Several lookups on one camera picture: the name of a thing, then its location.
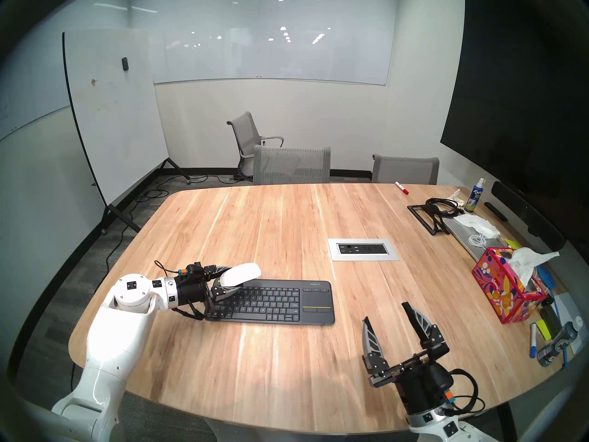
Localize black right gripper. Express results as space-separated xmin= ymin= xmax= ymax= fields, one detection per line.
xmin=362 ymin=302 xmax=454 ymax=414

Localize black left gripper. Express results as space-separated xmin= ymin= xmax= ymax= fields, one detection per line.
xmin=175 ymin=262 xmax=243 ymax=320

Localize white computer mouse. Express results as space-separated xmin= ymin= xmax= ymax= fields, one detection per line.
xmin=220 ymin=262 xmax=262 ymax=287

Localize black wireless keyboard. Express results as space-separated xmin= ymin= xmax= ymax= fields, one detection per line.
xmin=204 ymin=280 xmax=335 ymax=326

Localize silver table power outlet panel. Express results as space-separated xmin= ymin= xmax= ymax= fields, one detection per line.
xmin=328 ymin=238 xmax=400 ymax=262

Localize red floral tissue box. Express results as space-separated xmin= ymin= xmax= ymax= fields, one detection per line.
xmin=471 ymin=247 xmax=548 ymax=325

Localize silver closed laptop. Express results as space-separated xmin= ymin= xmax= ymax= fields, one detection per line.
xmin=442 ymin=215 xmax=511 ymax=263

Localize black laptop stand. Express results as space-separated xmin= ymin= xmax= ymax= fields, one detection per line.
xmin=407 ymin=204 xmax=450 ymax=236

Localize grey mesh office chair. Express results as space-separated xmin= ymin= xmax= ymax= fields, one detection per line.
xmin=371 ymin=154 xmax=440 ymax=185
xmin=253 ymin=145 xmax=331 ymax=185

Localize large crumpled white tissue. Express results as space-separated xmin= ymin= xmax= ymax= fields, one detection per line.
xmin=456 ymin=213 xmax=501 ymax=238

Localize grey armrest office chair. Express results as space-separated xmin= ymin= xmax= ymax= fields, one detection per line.
xmin=226 ymin=111 xmax=285 ymax=181

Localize white facial tissue sheet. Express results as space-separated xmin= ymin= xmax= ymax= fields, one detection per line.
xmin=508 ymin=247 xmax=561 ymax=285

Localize whiteboard cleaner spray bottle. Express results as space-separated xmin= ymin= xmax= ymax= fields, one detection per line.
xmin=464 ymin=177 xmax=486 ymax=213

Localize white paper sheet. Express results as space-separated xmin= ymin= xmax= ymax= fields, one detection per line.
xmin=552 ymin=291 xmax=587 ymax=340

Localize black video conference bar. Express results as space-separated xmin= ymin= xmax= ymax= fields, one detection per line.
xmin=491 ymin=181 xmax=566 ymax=252

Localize rolling whiteboard on black stand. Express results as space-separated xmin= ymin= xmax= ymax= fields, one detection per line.
xmin=62 ymin=28 xmax=191 ymax=234

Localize large black TV screen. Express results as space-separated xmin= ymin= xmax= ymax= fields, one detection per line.
xmin=440 ymin=0 xmax=589 ymax=216

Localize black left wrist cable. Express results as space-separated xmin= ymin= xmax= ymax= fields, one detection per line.
xmin=154 ymin=260 xmax=205 ymax=320

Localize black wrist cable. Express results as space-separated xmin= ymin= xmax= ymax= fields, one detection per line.
xmin=449 ymin=368 xmax=486 ymax=416
xmin=154 ymin=260 xmax=205 ymax=320

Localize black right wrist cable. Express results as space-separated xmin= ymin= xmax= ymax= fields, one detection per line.
xmin=449 ymin=368 xmax=486 ymax=416

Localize black floor cable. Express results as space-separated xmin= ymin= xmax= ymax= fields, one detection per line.
xmin=69 ymin=172 xmax=240 ymax=386

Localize coiled black cable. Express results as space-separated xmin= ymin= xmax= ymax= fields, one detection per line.
xmin=426 ymin=197 xmax=465 ymax=217

